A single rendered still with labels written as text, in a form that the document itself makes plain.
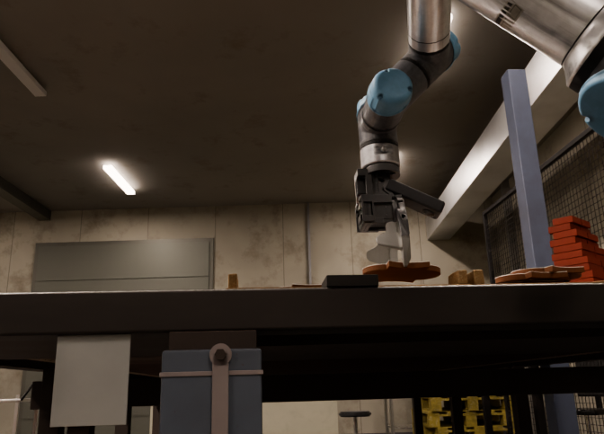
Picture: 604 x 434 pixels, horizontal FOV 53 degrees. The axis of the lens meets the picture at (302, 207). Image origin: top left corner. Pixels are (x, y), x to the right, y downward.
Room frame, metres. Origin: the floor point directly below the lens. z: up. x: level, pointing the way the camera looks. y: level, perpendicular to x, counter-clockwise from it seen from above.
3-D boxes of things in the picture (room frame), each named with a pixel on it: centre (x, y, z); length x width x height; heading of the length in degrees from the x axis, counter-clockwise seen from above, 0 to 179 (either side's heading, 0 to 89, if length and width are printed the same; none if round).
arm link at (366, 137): (1.11, -0.15, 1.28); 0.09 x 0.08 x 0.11; 4
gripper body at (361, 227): (1.11, -0.15, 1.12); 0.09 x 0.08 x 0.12; 95
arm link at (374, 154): (1.11, -0.16, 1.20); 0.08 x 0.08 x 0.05
